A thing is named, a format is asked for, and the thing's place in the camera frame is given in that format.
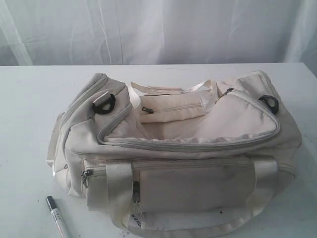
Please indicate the cream fabric duffel bag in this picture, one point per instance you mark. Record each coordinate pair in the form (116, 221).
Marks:
(213, 156)

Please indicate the silver black marker pen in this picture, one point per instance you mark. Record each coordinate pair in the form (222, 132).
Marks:
(57, 218)

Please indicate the white backdrop curtain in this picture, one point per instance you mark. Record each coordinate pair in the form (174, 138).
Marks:
(107, 32)

